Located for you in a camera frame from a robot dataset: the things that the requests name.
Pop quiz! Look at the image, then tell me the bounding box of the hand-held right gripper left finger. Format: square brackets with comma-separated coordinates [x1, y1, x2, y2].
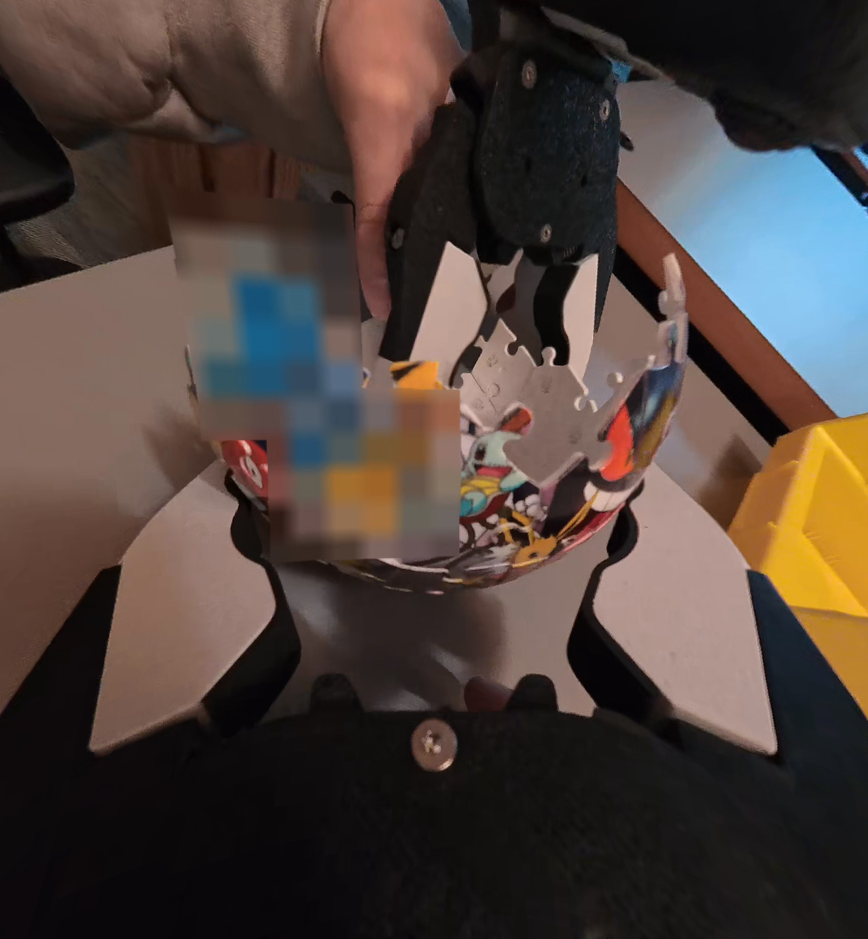
[88, 469, 304, 757]

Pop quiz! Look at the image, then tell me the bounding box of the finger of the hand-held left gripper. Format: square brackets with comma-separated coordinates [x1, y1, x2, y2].
[409, 244, 495, 365]
[534, 251, 602, 369]

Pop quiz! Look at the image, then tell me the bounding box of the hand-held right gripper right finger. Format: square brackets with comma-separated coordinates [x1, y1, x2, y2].
[568, 469, 779, 757]

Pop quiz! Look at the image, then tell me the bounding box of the cartoon print puzzle ball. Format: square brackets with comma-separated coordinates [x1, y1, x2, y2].
[184, 253, 691, 592]

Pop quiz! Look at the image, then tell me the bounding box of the person's left forearm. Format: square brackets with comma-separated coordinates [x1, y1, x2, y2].
[0, 0, 356, 173]

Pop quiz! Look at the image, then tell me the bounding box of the person's left hand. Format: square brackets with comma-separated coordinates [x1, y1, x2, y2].
[322, 0, 466, 324]

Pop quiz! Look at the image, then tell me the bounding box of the wooden framed pale blue panel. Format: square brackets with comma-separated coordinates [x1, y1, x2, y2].
[613, 143, 868, 434]

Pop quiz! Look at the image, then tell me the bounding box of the yellow plastic bin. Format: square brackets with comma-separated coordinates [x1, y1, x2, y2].
[727, 407, 868, 780]

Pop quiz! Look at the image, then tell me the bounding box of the dark cloth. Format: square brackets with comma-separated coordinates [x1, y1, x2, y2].
[544, 0, 868, 154]

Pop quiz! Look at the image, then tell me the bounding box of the wooden furniture panel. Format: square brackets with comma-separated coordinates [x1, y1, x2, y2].
[129, 138, 357, 221]

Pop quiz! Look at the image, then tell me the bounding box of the black office chair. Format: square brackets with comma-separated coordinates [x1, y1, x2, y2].
[0, 65, 77, 254]

